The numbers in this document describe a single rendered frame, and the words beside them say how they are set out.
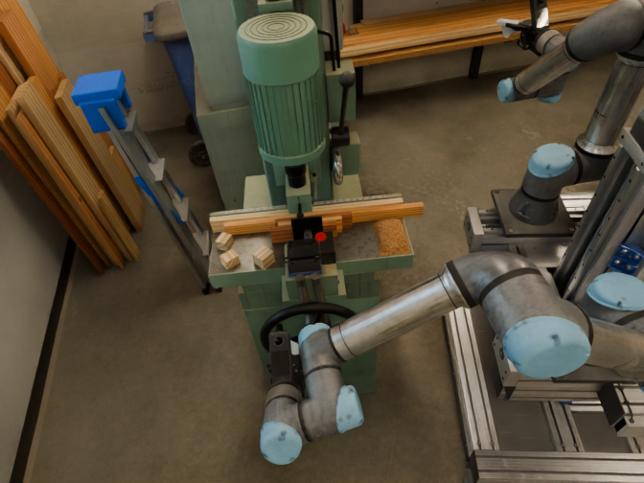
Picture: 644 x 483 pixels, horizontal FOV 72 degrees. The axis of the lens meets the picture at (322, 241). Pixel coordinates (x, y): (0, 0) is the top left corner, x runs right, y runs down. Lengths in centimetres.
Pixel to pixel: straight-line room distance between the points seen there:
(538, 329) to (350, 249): 69
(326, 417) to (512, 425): 111
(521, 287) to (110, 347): 205
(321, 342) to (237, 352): 134
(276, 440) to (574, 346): 51
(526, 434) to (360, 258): 94
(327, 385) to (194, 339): 151
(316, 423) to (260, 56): 73
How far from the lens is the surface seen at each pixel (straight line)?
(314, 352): 91
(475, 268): 83
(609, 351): 94
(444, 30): 338
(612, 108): 149
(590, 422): 197
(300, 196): 125
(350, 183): 169
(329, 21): 135
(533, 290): 79
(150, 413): 221
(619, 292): 118
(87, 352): 252
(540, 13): 176
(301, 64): 101
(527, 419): 190
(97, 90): 181
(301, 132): 109
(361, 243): 133
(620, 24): 132
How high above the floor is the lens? 188
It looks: 47 degrees down
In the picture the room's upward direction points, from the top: 6 degrees counter-clockwise
